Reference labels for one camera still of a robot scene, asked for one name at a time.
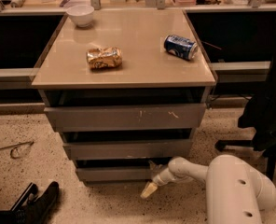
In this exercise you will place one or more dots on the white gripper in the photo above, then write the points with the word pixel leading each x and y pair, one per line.
pixel 160 178

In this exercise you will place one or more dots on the grey bottom drawer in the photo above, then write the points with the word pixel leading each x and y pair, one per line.
pixel 116 170

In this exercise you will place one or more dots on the grey drawer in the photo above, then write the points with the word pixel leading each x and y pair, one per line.
pixel 124 117
pixel 127 149
pixel 116 170

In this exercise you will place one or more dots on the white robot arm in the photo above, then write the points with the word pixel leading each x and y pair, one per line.
pixel 236 193

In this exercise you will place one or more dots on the grey middle drawer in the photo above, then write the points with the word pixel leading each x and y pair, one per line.
pixel 127 149

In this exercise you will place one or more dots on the grey top drawer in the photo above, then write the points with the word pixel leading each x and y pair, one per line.
pixel 124 117

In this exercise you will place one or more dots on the grey drawer cabinet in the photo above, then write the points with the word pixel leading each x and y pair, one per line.
pixel 148 75

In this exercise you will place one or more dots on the black office chair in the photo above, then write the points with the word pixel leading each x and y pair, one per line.
pixel 260 113

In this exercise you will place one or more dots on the black shoe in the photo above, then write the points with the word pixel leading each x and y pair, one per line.
pixel 36 212

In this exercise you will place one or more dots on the blue soda can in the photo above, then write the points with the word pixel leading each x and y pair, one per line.
pixel 180 47

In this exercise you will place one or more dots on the white bowl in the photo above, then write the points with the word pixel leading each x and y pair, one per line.
pixel 81 15

